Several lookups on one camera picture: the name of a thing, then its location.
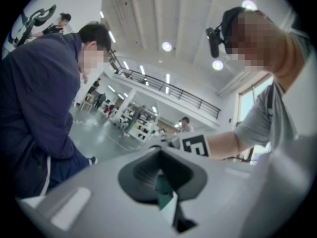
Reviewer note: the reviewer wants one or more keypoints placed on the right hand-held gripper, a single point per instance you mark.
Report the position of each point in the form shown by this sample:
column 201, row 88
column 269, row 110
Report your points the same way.
column 195, row 145

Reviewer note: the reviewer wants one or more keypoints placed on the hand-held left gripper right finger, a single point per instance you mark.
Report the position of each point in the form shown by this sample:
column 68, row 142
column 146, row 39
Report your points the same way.
column 190, row 180

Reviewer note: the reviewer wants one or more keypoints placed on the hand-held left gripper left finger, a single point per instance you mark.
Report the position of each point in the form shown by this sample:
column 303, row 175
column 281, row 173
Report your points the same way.
column 133, row 180

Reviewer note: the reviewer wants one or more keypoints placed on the person's right forearm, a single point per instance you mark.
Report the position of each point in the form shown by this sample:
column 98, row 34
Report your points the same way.
column 225, row 146

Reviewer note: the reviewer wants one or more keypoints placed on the black mezzanine railing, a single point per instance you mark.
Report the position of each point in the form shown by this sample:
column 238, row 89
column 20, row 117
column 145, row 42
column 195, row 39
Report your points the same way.
column 188, row 98

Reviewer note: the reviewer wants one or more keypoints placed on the white display shelves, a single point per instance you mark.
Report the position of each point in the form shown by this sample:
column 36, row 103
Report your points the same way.
column 138, row 130

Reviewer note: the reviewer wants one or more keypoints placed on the round ceiling light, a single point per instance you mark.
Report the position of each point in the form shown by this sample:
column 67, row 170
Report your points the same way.
column 166, row 46
column 217, row 64
column 248, row 5

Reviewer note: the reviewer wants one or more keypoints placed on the wooden stool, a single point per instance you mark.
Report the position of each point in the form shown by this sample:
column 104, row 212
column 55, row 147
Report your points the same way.
column 86, row 103

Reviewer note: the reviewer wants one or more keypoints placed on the person's grey t-shirt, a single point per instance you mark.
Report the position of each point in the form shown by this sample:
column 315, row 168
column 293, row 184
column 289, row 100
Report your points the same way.
column 284, row 108

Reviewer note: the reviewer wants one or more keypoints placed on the person's head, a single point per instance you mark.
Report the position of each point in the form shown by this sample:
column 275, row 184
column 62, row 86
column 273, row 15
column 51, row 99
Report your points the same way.
column 260, row 41

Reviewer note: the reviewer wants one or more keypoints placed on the row of strip ceiling lights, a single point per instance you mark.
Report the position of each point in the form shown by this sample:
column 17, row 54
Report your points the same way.
column 112, row 36

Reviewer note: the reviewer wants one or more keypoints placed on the black head-mounted camera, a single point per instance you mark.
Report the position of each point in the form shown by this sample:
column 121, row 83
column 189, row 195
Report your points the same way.
column 213, row 43

